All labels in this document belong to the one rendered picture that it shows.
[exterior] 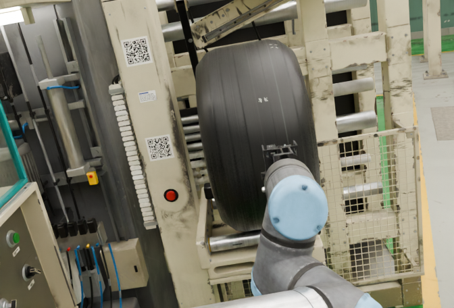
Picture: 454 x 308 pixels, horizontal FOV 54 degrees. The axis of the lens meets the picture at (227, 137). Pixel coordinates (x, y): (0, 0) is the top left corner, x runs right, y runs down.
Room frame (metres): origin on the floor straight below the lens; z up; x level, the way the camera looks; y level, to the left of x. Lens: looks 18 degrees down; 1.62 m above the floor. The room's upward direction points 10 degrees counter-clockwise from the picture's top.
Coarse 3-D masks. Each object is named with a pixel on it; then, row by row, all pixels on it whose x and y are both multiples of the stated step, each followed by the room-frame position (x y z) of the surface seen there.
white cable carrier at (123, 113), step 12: (120, 84) 1.28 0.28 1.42; (120, 96) 1.27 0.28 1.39; (120, 108) 1.27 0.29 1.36; (120, 120) 1.27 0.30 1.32; (132, 132) 1.28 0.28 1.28; (132, 144) 1.27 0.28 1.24; (132, 156) 1.27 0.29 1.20; (132, 168) 1.27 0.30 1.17; (144, 180) 1.27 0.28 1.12; (144, 192) 1.28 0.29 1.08; (144, 204) 1.27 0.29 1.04; (144, 216) 1.29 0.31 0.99
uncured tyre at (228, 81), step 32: (224, 64) 1.20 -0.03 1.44; (256, 64) 1.18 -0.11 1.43; (288, 64) 1.17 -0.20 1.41; (224, 96) 1.12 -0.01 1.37; (256, 96) 1.10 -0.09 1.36; (288, 96) 1.09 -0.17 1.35; (224, 128) 1.07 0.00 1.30; (256, 128) 1.06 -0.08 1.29; (288, 128) 1.05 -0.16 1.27; (224, 160) 1.05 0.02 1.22; (256, 160) 1.04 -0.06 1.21; (224, 192) 1.06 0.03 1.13; (256, 192) 1.05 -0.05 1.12; (256, 224) 1.11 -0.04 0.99
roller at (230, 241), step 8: (240, 232) 1.20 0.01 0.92; (248, 232) 1.19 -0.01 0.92; (256, 232) 1.18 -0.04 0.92; (320, 232) 1.17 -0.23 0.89; (208, 240) 1.19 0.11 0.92; (216, 240) 1.19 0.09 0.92; (224, 240) 1.18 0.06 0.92; (232, 240) 1.18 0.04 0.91; (240, 240) 1.18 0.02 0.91; (248, 240) 1.17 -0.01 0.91; (256, 240) 1.17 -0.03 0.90; (216, 248) 1.18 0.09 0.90; (224, 248) 1.18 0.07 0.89; (232, 248) 1.18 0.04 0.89
